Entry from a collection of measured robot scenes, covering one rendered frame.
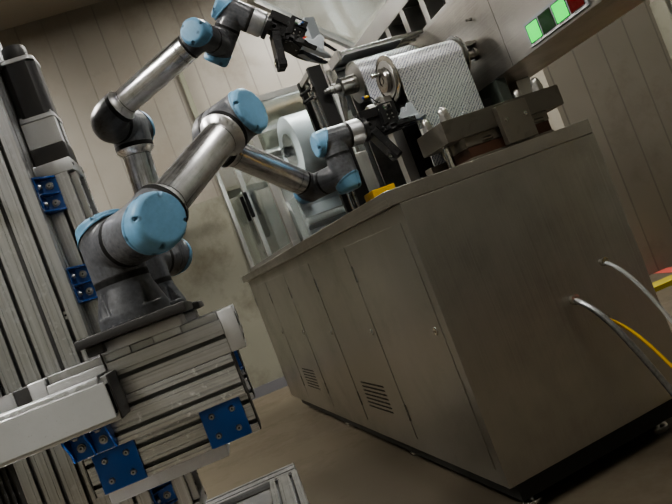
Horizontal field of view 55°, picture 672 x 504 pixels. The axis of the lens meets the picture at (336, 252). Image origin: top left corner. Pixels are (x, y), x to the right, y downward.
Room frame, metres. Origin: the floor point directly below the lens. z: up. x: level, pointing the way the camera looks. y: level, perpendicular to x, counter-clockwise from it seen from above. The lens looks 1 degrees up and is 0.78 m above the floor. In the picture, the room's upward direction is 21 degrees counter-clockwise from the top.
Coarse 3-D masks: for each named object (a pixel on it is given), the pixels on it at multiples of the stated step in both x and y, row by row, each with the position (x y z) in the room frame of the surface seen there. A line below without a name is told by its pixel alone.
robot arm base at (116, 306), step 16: (128, 272) 1.32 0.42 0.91; (144, 272) 1.35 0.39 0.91; (96, 288) 1.33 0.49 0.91; (112, 288) 1.31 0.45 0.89; (128, 288) 1.31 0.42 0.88; (144, 288) 1.33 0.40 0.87; (112, 304) 1.30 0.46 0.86; (128, 304) 1.30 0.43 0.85; (144, 304) 1.31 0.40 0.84; (160, 304) 1.33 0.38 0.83; (112, 320) 1.30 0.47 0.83; (128, 320) 1.29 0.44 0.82
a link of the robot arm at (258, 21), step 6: (258, 12) 1.83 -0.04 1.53; (264, 12) 1.85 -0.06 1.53; (252, 18) 1.83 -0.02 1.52; (258, 18) 1.83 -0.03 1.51; (264, 18) 1.84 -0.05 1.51; (252, 24) 1.83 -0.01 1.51; (258, 24) 1.83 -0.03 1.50; (264, 24) 1.84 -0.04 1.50; (252, 30) 1.85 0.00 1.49; (258, 30) 1.84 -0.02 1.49; (258, 36) 1.87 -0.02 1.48
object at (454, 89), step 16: (416, 80) 1.93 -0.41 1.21; (432, 80) 1.95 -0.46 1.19; (448, 80) 1.96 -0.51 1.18; (464, 80) 1.98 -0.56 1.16; (416, 96) 1.93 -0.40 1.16; (432, 96) 1.94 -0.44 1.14; (448, 96) 1.96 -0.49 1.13; (464, 96) 1.97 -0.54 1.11; (432, 112) 1.94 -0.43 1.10; (448, 112) 1.95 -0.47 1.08; (464, 112) 1.97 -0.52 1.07
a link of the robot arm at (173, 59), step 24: (192, 24) 1.69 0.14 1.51; (168, 48) 1.74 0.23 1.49; (192, 48) 1.73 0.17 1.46; (216, 48) 1.79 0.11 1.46; (144, 72) 1.76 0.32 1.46; (168, 72) 1.76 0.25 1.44; (120, 96) 1.79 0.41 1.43; (144, 96) 1.79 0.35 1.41; (96, 120) 1.82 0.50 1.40; (120, 120) 1.81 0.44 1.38
